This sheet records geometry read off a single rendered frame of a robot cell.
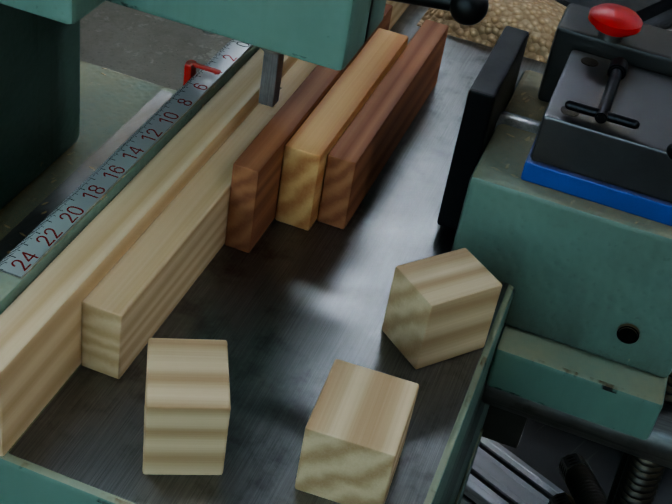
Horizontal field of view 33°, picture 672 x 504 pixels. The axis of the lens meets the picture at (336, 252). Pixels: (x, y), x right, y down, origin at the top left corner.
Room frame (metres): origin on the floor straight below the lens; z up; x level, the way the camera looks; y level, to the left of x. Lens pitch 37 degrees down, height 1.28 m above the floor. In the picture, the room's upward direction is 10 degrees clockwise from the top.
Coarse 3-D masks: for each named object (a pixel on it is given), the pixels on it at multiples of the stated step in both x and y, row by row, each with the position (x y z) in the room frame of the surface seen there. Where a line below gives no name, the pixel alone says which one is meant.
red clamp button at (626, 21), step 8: (592, 8) 0.60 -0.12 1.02; (600, 8) 0.60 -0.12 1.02; (608, 8) 0.60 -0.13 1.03; (616, 8) 0.60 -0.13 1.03; (624, 8) 0.60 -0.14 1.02; (592, 16) 0.59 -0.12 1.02; (600, 16) 0.59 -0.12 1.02; (608, 16) 0.59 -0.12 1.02; (616, 16) 0.59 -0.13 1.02; (624, 16) 0.59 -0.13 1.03; (632, 16) 0.59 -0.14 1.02; (600, 24) 0.59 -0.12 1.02; (608, 24) 0.58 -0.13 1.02; (616, 24) 0.58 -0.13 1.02; (624, 24) 0.58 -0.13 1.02; (632, 24) 0.59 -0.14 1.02; (640, 24) 0.59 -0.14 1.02; (608, 32) 0.58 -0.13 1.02; (616, 32) 0.58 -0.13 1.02; (624, 32) 0.58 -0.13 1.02; (632, 32) 0.58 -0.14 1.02
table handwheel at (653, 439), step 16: (496, 400) 0.50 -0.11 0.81; (512, 400) 0.50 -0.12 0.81; (528, 400) 0.50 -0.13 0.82; (528, 416) 0.50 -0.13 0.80; (544, 416) 0.49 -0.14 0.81; (560, 416) 0.49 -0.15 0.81; (576, 432) 0.49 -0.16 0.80; (592, 432) 0.49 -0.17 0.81; (608, 432) 0.49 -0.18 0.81; (656, 432) 0.48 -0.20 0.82; (624, 448) 0.48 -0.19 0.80; (640, 448) 0.48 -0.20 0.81; (656, 448) 0.48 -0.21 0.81
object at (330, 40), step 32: (128, 0) 0.54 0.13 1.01; (160, 0) 0.54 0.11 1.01; (192, 0) 0.53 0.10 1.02; (224, 0) 0.53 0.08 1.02; (256, 0) 0.53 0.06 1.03; (288, 0) 0.52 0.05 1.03; (320, 0) 0.52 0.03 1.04; (352, 0) 0.52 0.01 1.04; (384, 0) 0.57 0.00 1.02; (224, 32) 0.53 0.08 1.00; (256, 32) 0.53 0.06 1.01; (288, 32) 0.52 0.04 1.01; (320, 32) 0.52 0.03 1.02; (352, 32) 0.52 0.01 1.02; (320, 64) 0.52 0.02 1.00
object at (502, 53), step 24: (504, 48) 0.59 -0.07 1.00; (480, 72) 0.55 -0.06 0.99; (504, 72) 0.56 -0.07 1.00; (480, 96) 0.53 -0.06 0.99; (504, 96) 0.57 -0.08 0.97; (480, 120) 0.53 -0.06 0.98; (504, 120) 0.57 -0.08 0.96; (528, 120) 0.57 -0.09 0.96; (456, 144) 0.53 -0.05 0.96; (480, 144) 0.53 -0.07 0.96; (456, 168) 0.53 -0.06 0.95; (456, 192) 0.53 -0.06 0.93; (456, 216) 0.53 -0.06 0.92
